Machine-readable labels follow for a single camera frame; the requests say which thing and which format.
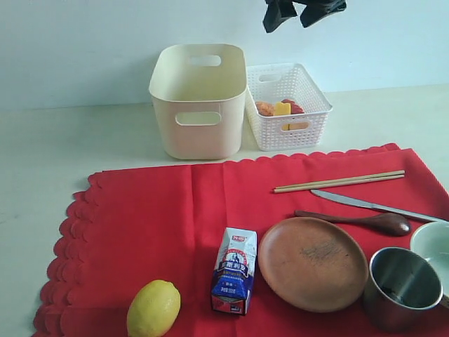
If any stainless steel cup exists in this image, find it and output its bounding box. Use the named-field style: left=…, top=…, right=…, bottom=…
left=363, top=246, right=443, bottom=333

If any yellow cheese wedge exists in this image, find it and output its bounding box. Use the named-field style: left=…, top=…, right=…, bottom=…
left=274, top=102, right=291, bottom=117

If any silver table knife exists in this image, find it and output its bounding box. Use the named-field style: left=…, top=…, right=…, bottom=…
left=310, top=190, right=445, bottom=222

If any wooden chopstick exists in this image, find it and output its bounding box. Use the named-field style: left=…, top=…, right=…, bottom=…
left=273, top=174, right=405, bottom=193
left=275, top=170, right=406, bottom=189

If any cream plastic bin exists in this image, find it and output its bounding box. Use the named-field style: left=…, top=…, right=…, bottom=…
left=149, top=44, right=247, bottom=160

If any yellow lemon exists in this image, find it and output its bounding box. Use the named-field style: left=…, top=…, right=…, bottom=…
left=126, top=279, right=181, bottom=336

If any red sausage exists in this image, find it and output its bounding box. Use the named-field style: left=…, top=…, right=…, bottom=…
left=282, top=99, right=304, bottom=114

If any white lattice plastic basket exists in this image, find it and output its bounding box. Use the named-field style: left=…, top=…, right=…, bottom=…
left=246, top=63, right=332, bottom=151

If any lower wooden chopstick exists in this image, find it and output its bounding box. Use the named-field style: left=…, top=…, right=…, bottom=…
left=273, top=174, right=405, bottom=193

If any upper wooden chopstick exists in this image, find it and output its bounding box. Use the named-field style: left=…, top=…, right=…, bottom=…
left=275, top=170, right=406, bottom=189

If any brown wooden plate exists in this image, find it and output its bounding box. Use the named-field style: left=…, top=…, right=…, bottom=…
left=258, top=218, right=368, bottom=312

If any blue white milk carton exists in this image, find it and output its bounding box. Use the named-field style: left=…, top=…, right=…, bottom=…
left=210, top=227, right=257, bottom=315

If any orange fried nugget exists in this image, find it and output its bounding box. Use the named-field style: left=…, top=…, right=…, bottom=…
left=255, top=101, right=275, bottom=117

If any dark wooden spoon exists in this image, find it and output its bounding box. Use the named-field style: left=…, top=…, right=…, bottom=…
left=294, top=210, right=412, bottom=237

